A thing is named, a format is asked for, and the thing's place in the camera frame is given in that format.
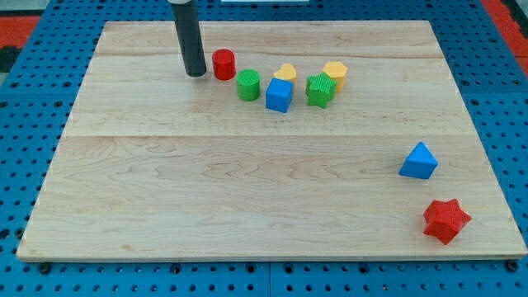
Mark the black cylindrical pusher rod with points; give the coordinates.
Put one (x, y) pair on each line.
(189, 36)

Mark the red cylinder block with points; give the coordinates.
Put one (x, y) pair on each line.
(224, 64)

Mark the green cylinder block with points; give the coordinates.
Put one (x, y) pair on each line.
(248, 84)

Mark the yellow heart block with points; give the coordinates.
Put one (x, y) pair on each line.
(286, 72)

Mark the blue cube block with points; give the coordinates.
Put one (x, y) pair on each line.
(279, 95)

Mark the green star block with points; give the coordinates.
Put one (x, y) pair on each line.
(320, 90)

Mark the yellow pentagon block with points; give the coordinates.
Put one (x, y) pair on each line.
(337, 71)

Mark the light wooden board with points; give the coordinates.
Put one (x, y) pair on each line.
(155, 166)

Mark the blue triangle block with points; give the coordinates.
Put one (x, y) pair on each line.
(420, 163)

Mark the red star block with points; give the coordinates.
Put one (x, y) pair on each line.
(444, 220)

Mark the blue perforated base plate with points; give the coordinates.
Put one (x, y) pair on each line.
(39, 91)

